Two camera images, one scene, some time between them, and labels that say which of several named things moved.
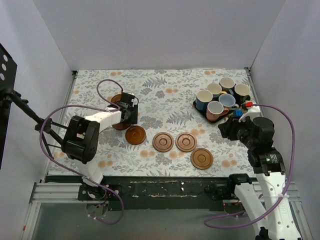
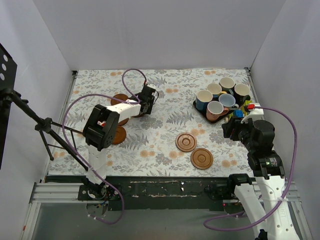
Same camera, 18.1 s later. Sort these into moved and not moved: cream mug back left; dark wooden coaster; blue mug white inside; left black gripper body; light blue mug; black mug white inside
Moved: dark wooden coaster; left black gripper body
Not moved: blue mug white inside; cream mug back left; light blue mug; black mug white inside
